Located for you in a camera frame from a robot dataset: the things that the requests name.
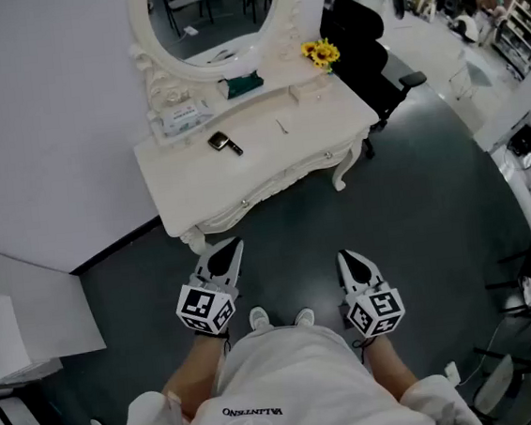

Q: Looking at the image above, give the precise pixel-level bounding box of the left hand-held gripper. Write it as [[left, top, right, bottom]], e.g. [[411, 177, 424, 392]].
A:
[[169, 235, 254, 340]]

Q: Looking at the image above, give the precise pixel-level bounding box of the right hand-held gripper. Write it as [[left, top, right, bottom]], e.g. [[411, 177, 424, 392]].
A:
[[335, 243, 408, 342]]

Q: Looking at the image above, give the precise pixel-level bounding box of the white ornate dressing table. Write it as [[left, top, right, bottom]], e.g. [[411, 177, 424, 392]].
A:
[[126, 61, 391, 263]]

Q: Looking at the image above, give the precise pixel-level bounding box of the black handheld magnifier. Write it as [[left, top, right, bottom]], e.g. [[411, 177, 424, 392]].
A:
[[206, 129, 246, 159]]

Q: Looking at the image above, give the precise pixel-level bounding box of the white drawer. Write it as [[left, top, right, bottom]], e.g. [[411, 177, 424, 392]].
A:
[[287, 78, 336, 107]]

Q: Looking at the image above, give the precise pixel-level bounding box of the person's left forearm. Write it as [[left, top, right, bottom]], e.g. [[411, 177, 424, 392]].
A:
[[155, 330, 238, 424]]

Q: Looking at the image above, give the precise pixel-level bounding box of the person's right forearm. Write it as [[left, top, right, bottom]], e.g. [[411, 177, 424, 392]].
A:
[[358, 332, 420, 400]]

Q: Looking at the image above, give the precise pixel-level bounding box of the person's left white shoe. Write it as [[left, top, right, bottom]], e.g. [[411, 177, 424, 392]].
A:
[[247, 305, 272, 332]]

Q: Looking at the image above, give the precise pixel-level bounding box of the person's white shoe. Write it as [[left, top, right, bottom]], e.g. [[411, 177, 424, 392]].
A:
[[247, 305, 272, 332], [292, 306, 316, 328]]

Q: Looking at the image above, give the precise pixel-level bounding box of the person's right white shoe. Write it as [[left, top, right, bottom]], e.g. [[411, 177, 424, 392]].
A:
[[292, 306, 316, 328]]

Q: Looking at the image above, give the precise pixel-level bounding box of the person's white shirt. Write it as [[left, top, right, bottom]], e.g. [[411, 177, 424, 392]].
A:
[[102, 305, 487, 425]]

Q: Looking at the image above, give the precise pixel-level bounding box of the white green wet wipes pack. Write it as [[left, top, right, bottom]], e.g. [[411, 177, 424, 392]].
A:
[[159, 98, 217, 137]]

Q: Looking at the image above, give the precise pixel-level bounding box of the white low cabinet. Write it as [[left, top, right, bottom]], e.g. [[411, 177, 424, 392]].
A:
[[0, 227, 109, 377]]

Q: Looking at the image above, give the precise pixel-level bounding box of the black office chair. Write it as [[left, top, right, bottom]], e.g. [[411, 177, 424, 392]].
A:
[[316, 0, 435, 163]]

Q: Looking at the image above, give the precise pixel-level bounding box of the yellow sunflower bouquet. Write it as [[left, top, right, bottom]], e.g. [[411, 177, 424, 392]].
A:
[[299, 36, 343, 77]]

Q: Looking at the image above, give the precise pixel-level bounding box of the white open shelf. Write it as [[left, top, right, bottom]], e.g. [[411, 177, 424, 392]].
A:
[[488, 0, 531, 84]]

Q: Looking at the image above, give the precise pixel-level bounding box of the black right wrist cord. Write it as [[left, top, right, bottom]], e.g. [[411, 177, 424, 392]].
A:
[[351, 335, 381, 363]]

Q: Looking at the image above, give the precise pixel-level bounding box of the black wrist cord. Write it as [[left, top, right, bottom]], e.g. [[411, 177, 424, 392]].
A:
[[351, 335, 381, 363], [195, 327, 234, 357]]

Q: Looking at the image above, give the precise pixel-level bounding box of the black left wrist cord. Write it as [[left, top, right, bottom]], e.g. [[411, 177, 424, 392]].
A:
[[195, 327, 234, 357]]

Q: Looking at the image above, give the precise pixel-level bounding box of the oval mirror white ornate frame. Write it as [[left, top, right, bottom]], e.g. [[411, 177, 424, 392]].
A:
[[125, 0, 313, 92]]

